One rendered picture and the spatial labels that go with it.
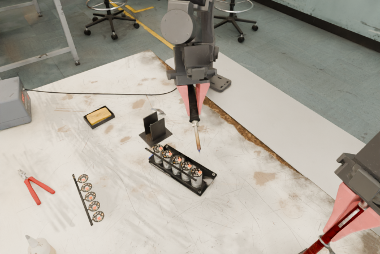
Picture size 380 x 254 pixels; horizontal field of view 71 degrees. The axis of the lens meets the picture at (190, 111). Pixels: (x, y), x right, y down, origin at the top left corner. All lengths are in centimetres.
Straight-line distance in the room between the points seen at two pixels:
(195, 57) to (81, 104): 53
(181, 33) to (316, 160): 48
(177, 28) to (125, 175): 38
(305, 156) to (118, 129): 51
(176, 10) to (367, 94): 214
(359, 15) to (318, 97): 115
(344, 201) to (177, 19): 36
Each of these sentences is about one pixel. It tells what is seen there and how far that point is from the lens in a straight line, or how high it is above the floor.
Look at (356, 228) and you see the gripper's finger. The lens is 39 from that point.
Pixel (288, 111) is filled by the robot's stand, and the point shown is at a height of 75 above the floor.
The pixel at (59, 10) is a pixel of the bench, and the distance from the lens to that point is 239.
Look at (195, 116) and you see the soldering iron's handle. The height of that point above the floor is 91.
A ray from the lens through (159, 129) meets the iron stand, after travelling 72.
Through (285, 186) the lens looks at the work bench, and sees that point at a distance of 69.
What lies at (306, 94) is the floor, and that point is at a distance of 226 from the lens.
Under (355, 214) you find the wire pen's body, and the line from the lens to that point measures 40.
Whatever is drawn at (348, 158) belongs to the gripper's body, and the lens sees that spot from 37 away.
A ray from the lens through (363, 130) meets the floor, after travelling 213.
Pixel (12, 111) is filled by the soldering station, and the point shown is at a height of 81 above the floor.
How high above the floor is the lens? 130
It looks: 43 degrees down
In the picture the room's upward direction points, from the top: straight up
